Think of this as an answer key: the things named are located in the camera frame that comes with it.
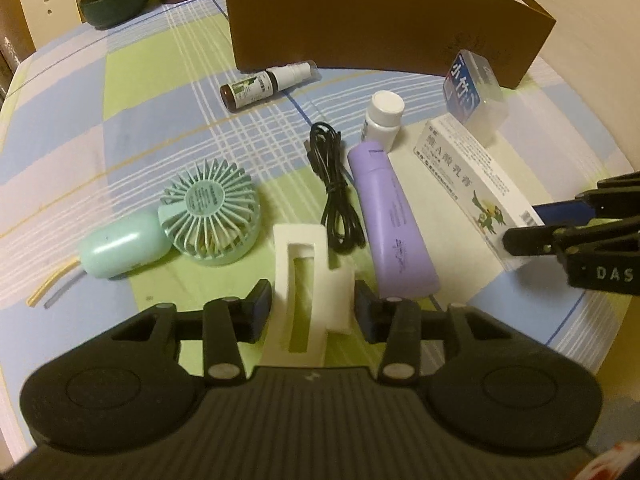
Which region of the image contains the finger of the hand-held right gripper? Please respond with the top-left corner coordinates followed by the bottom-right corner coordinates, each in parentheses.
top-left (501, 219), bottom-right (640, 267)
top-left (531, 171), bottom-right (640, 227)

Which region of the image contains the white pill bottle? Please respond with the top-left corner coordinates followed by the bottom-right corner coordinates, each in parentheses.
top-left (361, 91), bottom-right (406, 153)

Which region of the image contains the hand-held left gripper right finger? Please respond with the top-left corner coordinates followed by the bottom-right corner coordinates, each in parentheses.
top-left (353, 280), bottom-right (519, 384)

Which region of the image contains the mint green handheld fan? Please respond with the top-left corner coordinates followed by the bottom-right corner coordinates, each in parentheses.
top-left (77, 156), bottom-right (261, 280)

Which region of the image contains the purple cream tube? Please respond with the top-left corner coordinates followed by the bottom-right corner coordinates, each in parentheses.
top-left (347, 141), bottom-right (441, 301)

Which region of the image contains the brown spray bottle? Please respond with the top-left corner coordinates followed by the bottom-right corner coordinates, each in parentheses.
top-left (220, 60), bottom-right (322, 112)

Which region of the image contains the black charging cable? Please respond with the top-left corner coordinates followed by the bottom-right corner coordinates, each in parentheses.
top-left (305, 121), bottom-right (368, 255)

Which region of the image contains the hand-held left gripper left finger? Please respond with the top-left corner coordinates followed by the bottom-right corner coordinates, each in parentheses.
top-left (102, 279), bottom-right (275, 384)

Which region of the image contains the white hair claw clip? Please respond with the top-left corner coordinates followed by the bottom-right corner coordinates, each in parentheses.
top-left (260, 223), bottom-right (356, 367)

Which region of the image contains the white medicine carton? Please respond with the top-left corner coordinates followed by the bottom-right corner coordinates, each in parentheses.
top-left (414, 115), bottom-right (546, 273)

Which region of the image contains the blue and clear plastic box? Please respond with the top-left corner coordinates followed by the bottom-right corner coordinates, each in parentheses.
top-left (442, 50), bottom-right (508, 148)

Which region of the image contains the cream wooden chair back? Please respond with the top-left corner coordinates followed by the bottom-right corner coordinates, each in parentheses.
top-left (15, 0), bottom-right (83, 53)

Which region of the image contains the yellow rubber tube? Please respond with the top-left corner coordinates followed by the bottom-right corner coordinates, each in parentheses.
top-left (26, 255), bottom-right (82, 309)

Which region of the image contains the brown cardboard box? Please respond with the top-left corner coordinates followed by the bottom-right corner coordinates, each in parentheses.
top-left (221, 0), bottom-right (557, 90)

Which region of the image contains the checked tablecloth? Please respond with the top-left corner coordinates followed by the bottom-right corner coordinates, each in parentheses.
top-left (0, 0), bottom-right (640, 461)

